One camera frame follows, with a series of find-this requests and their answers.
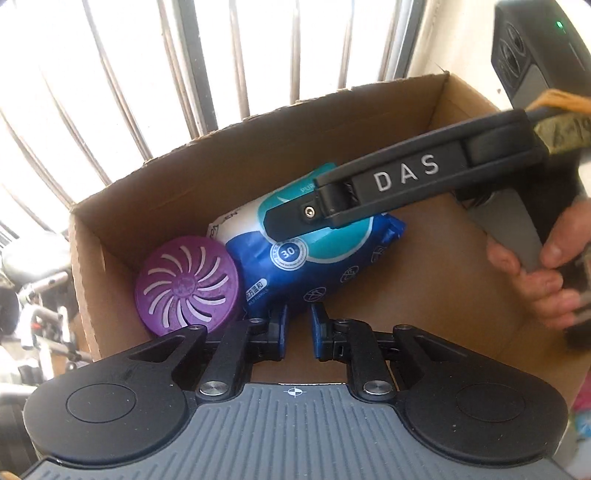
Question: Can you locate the blue wet wipes pack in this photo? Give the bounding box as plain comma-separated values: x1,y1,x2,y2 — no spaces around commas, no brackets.
207,163,406,317

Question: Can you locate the person's right hand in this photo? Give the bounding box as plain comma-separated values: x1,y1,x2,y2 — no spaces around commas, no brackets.
487,199,591,330

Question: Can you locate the purple round air freshener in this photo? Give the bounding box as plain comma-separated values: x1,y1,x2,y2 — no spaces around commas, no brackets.
134,235,243,336

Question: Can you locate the brown cardboard box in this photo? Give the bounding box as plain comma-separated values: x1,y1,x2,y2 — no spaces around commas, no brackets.
69,73,590,402

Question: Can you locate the metal window railing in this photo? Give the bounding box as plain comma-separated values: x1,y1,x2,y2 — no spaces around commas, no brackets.
1,1,425,243

